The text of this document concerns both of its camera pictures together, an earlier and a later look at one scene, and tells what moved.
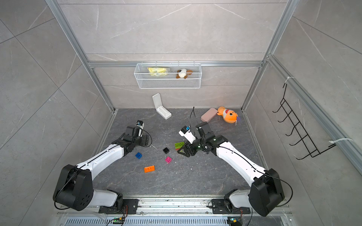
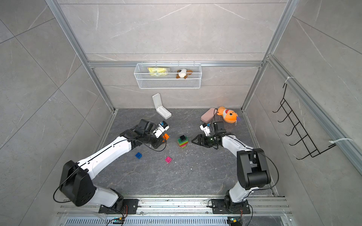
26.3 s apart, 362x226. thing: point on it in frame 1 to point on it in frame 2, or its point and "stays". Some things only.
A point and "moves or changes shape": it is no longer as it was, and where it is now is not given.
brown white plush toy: (183, 73) stays
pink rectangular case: (209, 115) stays
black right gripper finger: (185, 149) to (200, 139)
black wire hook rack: (305, 142) stays
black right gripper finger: (193, 150) to (200, 141)
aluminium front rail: (277, 206) stays
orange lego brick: (149, 169) to (166, 136)
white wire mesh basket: (169, 75) stays
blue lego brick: (138, 155) stays
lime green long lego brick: (178, 145) moves or changes shape
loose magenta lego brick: (168, 159) stays
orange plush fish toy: (228, 116) stays
